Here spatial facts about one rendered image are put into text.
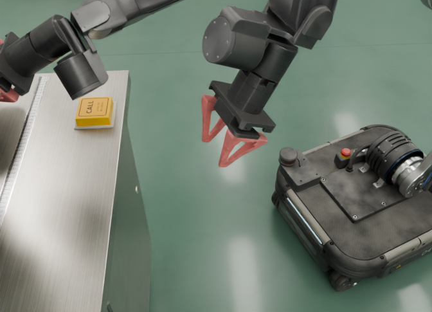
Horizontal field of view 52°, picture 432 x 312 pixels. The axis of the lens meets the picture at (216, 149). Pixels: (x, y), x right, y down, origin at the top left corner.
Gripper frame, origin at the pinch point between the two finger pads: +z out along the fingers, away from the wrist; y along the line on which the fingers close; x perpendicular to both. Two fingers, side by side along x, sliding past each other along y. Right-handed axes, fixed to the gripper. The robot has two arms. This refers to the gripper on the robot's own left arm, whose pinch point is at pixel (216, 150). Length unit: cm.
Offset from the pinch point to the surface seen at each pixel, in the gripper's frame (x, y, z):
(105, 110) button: -3.4, -30.6, 16.0
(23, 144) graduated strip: -17.5, -31.0, 26.7
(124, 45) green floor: 79, -191, 76
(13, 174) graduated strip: -20.1, -23.6, 28.2
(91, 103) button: -5.1, -34.2, 17.0
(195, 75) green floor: 102, -145, 62
